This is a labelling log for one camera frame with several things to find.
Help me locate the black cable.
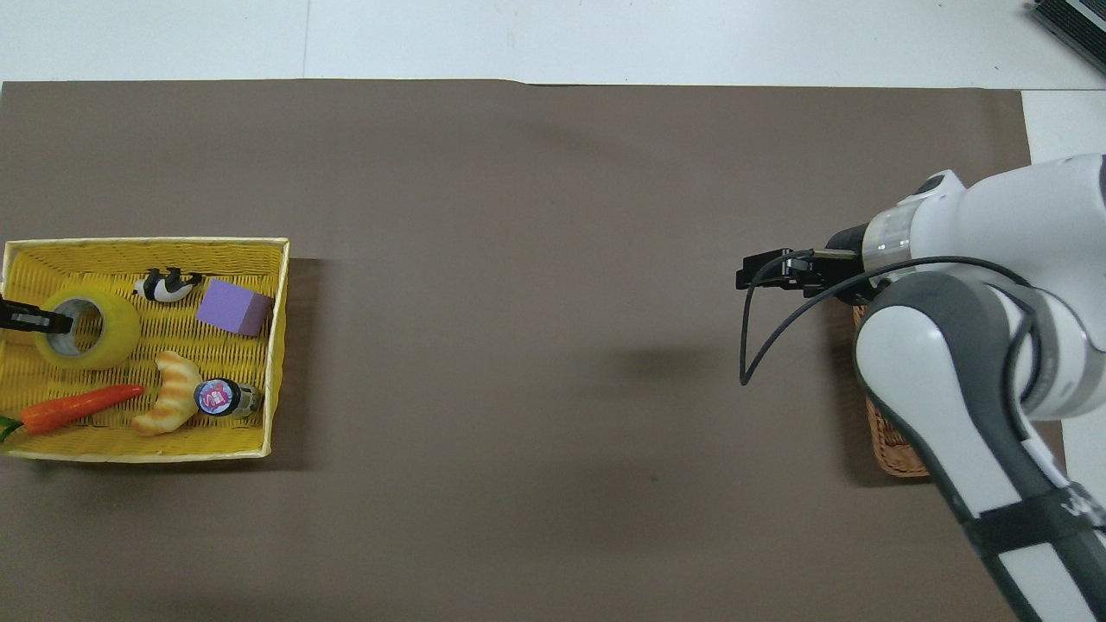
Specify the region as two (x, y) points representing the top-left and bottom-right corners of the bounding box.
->
(739, 249), (1043, 424)

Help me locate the black and white panda toy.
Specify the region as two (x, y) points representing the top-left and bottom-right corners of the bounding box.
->
(132, 268), (205, 304)

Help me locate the yellow tape roll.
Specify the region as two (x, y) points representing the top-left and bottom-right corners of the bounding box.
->
(35, 288), (142, 371)

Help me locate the black stand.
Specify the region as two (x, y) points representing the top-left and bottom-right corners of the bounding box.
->
(1028, 0), (1106, 64)

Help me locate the orange toy carrot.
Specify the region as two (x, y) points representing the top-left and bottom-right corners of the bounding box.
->
(0, 384), (146, 444)

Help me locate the yellow woven basket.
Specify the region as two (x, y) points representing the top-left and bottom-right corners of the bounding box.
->
(0, 238), (290, 465)

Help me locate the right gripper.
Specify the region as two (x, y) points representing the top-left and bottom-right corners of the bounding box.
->
(799, 223), (872, 305)

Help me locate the toy croissant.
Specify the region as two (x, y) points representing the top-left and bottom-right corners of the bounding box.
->
(131, 350), (205, 437)

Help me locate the small bottle with pink label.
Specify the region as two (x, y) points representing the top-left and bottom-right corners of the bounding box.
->
(194, 378), (264, 421)

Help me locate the purple block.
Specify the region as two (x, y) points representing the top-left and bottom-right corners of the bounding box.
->
(196, 278), (276, 338)

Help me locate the brown wicker basket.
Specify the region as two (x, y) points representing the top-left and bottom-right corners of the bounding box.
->
(851, 302), (932, 479)

